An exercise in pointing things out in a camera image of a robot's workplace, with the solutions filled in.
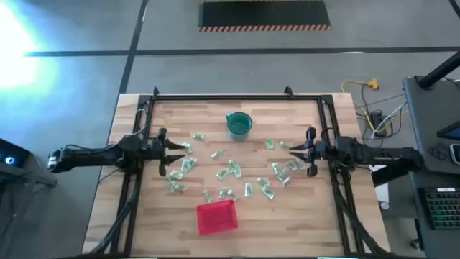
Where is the yellow extension cord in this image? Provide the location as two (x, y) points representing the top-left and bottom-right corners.
(340, 78), (410, 135)

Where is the black device with blue light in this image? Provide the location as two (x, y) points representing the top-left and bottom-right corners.
(0, 138), (32, 170)

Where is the grey device stand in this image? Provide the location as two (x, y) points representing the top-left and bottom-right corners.
(0, 163), (58, 253)

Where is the backlit black keyboard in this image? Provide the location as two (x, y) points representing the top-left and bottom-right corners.
(418, 186), (460, 231)

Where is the white cable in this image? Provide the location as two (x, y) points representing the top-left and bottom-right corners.
(372, 101), (409, 140)

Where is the black monitor pole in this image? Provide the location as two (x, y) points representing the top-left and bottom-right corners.
(416, 50), (460, 91)

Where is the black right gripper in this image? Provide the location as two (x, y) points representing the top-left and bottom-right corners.
(288, 127), (328, 177)

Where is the black power adapter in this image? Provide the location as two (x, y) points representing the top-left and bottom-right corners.
(369, 110), (388, 137)

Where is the black aluminium table frame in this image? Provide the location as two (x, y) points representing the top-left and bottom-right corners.
(86, 86), (392, 258)

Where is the black hazard-striped floor mat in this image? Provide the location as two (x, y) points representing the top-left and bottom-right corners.
(198, 0), (333, 33)

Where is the white-edged phone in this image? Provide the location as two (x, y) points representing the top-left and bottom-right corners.
(449, 142), (460, 165)

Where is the dark grey desk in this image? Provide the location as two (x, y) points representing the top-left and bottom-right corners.
(402, 75), (460, 176)
(409, 168), (460, 259)

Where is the black tablet screen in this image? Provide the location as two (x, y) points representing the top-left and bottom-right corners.
(436, 120), (460, 141)

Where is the green plastic cup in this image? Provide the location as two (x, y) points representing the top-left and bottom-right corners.
(225, 111), (254, 142)

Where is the small black remote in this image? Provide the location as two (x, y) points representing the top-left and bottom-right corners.
(427, 147), (449, 161)

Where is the white paper sheet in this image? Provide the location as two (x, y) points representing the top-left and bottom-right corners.
(368, 164), (391, 204)

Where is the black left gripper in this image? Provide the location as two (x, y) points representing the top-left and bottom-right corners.
(149, 127), (186, 177)

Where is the red slotted plastic basket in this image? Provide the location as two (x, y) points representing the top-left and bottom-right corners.
(196, 199), (239, 237)

